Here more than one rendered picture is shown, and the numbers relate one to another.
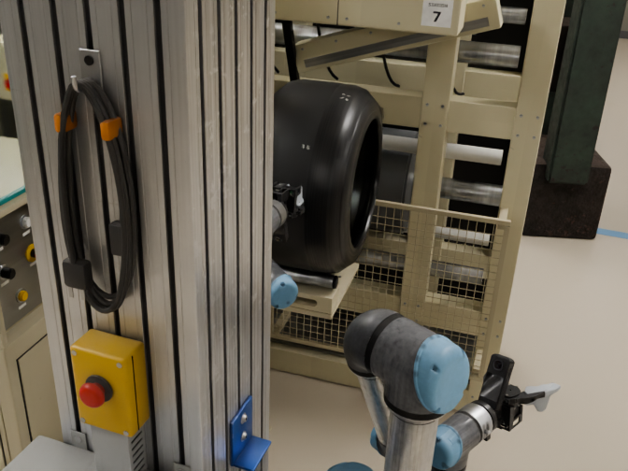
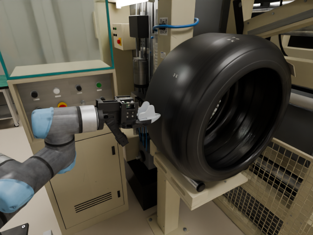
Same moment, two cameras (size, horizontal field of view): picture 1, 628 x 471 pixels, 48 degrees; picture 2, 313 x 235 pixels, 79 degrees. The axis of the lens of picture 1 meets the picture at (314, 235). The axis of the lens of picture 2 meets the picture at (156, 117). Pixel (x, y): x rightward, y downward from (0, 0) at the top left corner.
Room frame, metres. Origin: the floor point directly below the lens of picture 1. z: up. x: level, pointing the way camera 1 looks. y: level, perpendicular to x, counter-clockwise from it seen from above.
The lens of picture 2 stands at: (1.41, -0.36, 1.53)
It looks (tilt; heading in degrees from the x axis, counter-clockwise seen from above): 27 degrees down; 46
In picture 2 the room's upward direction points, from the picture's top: straight up
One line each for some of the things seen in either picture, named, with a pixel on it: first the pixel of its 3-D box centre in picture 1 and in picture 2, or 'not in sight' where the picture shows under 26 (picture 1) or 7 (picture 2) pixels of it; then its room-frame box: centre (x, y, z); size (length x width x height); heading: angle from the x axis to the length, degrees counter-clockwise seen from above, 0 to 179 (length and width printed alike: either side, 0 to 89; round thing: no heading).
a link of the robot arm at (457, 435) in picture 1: (450, 441); not in sight; (1.10, -0.29, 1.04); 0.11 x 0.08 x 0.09; 135
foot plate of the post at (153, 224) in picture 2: not in sight; (167, 224); (2.20, 0.31, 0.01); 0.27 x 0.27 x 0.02; 74
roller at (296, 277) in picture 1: (284, 272); (178, 163); (2.01, 0.09, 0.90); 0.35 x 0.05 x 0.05; 74
